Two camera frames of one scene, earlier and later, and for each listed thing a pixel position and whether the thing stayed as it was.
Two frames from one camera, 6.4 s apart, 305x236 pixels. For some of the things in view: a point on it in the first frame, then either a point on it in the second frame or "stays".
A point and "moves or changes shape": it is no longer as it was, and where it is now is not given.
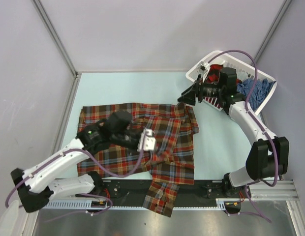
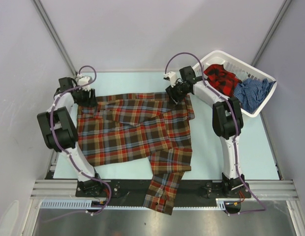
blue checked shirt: [260, 91] stays
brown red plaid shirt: [171, 163] moves or changes shape
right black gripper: [196, 90] → [172, 91]
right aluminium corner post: [269, 32] stays
